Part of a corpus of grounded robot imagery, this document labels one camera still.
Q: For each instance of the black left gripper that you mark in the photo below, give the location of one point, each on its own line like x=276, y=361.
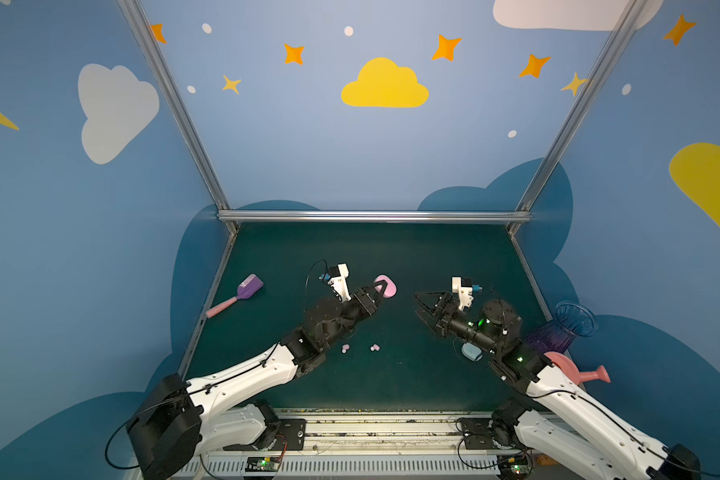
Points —
x=365, y=299

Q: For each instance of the purple earbud charging case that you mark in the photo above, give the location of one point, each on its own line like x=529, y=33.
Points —
x=385, y=286

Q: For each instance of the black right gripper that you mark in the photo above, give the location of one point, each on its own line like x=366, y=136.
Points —
x=445, y=313

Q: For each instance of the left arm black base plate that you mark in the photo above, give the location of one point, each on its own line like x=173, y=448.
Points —
x=285, y=432

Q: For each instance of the green controller circuit board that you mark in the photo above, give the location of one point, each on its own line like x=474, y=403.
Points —
x=262, y=465
x=514, y=467

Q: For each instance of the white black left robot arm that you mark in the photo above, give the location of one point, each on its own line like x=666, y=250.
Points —
x=181, y=419

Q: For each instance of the aluminium back frame rail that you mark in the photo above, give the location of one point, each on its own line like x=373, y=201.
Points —
x=441, y=217

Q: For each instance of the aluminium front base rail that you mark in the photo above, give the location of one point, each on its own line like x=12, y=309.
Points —
x=364, y=444

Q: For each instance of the purple pink toy scoop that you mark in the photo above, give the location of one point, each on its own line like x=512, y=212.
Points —
x=245, y=290

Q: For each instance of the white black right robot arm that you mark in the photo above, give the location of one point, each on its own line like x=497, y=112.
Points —
x=596, y=443

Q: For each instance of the light blue earbud charging case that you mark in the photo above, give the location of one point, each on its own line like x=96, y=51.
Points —
x=471, y=352

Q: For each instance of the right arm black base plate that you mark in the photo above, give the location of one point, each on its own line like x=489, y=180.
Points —
x=486, y=433

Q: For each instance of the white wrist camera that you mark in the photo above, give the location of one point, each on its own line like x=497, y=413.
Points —
x=336, y=277
x=464, y=289

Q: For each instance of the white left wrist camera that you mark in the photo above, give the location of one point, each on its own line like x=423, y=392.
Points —
x=336, y=277

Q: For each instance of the aluminium right corner post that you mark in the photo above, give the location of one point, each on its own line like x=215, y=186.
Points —
x=617, y=42

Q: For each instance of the aluminium left corner post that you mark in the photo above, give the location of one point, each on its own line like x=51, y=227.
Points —
x=137, y=20

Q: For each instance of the aluminium corner post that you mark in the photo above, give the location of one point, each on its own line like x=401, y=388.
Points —
x=617, y=42
x=137, y=20

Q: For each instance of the pink toy watering can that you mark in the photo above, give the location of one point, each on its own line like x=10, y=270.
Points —
x=571, y=370

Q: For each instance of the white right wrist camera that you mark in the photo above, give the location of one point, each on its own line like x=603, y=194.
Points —
x=464, y=289

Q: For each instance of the aluminium left side rail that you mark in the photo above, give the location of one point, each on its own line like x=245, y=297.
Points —
x=198, y=270

